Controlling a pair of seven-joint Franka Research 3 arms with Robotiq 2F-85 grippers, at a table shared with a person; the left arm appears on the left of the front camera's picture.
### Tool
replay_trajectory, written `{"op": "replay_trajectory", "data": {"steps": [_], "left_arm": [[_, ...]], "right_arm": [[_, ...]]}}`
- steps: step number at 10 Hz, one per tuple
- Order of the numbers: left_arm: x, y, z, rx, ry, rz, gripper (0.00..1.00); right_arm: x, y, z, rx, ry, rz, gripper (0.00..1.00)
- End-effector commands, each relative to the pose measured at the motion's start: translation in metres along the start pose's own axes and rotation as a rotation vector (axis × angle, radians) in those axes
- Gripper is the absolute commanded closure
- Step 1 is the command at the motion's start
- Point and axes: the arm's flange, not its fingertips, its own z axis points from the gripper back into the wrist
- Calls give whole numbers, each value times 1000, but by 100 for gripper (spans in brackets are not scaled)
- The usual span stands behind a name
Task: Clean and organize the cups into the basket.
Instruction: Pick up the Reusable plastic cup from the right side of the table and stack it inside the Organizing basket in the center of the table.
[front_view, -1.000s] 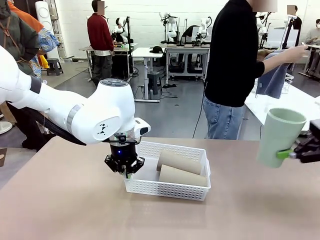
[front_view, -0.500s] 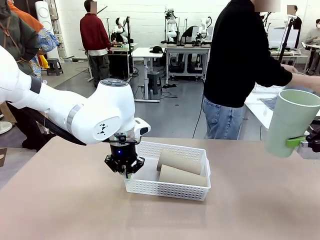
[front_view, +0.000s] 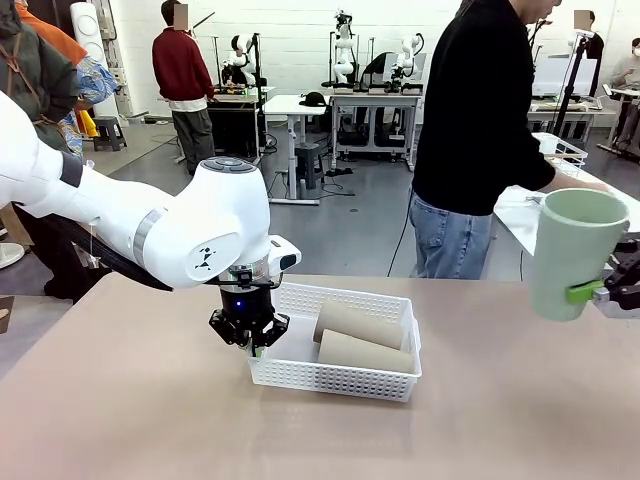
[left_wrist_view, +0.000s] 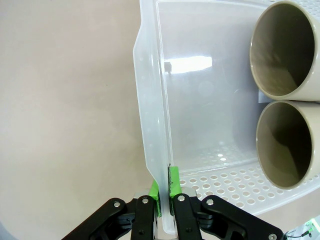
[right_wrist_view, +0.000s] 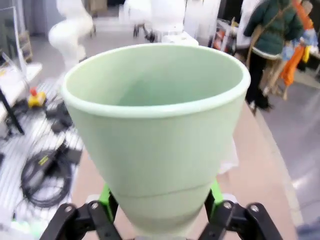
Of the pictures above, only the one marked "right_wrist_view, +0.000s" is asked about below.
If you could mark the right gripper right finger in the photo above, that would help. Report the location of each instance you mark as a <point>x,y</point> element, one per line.
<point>237,220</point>

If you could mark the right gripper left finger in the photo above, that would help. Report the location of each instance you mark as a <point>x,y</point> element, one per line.
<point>85,220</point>

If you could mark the black power box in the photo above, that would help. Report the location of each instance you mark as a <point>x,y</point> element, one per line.
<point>72,153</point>

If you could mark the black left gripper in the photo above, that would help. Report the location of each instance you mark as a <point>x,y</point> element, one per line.
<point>142,27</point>

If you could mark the wooden shelf cart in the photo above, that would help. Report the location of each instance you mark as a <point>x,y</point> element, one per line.
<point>26,46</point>

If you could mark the person in green jacket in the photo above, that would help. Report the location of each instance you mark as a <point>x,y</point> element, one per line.
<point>270,32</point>

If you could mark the yellow emergency stop button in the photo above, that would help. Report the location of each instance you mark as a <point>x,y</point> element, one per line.
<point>37,98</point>

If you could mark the black electronic device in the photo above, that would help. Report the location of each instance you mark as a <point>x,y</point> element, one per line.
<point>58,120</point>

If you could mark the pale green plastic cup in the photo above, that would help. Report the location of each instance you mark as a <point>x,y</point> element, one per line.
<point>155,140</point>

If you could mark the black adapter with yellow label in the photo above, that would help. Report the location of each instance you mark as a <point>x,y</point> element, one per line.
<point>47,165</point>

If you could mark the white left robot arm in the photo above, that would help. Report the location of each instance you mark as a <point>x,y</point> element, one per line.
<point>70,37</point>

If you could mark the person in orange and blue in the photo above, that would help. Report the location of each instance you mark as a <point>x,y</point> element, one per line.
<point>295,60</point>

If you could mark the white equipment table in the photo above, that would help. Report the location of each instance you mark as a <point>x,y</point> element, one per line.
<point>30,70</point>

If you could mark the black stand leg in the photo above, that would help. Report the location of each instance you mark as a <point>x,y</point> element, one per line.
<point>11,112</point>

